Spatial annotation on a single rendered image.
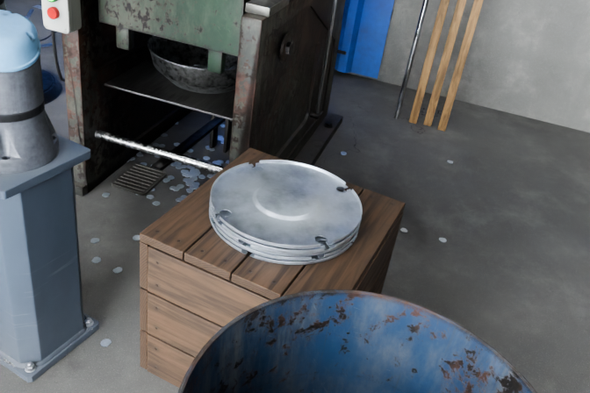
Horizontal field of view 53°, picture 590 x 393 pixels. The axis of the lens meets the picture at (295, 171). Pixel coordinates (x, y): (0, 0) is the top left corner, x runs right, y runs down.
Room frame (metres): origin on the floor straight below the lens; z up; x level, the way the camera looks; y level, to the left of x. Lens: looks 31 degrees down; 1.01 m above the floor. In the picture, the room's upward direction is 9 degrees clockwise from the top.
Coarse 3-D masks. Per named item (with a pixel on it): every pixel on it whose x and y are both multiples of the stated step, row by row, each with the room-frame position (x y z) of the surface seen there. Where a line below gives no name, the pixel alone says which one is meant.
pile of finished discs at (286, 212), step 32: (224, 192) 0.94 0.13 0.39; (256, 192) 0.95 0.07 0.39; (288, 192) 0.96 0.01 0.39; (320, 192) 0.99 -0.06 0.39; (352, 192) 1.01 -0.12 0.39; (224, 224) 0.85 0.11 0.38; (256, 224) 0.85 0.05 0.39; (288, 224) 0.87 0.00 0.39; (320, 224) 0.88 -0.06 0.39; (352, 224) 0.90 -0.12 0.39; (256, 256) 0.80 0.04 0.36; (288, 256) 0.81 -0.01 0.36; (320, 256) 0.82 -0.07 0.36
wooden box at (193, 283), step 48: (192, 192) 0.98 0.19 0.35; (144, 240) 0.82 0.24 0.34; (192, 240) 0.83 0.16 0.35; (384, 240) 0.93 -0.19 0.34; (144, 288) 0.82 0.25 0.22; (192, 288) 0.78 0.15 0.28; (240, 288) 0.75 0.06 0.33; (288, 288) 0.75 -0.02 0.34; (336, 288) 0.76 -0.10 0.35; (144, 336) 0.82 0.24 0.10; (192, 336) 0.78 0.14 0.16
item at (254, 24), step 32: (256, 0) 1.36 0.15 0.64; (288, 0) 1.44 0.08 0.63; (320, 0) 1.77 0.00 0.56; (256, 32) 1.29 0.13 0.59; (288, 32) 1.48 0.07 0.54; (320, 32) 1.86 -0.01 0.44; (256, 64) 1.29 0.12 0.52; (288, 64) 1.55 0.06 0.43; (320, 64) 1.97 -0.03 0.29; (256, 96) 1.31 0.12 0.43; (288, 96) 1.63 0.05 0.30; (256, 128) 1.35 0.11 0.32; (288, 128) 1.68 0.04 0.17; (320, 128) 2.01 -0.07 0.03; (288, 160) 1.67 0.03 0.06
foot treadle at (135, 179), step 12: (216, 120) 1.74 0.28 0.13; (204, 132) 1.63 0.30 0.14; (180, 144) 1.53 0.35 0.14; (192, 144) 1.55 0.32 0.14; (132, 168) 1.32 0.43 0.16; (144, 168) 1.33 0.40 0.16; (156, 168) 1.36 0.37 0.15; (120, 180) 1.26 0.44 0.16; (132, 180) 1.27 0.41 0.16; (144, 180) 1.28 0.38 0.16; (156, 180) 1.29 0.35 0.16; (132, 192) 1.22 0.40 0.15; (144, 192) 1.22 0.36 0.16
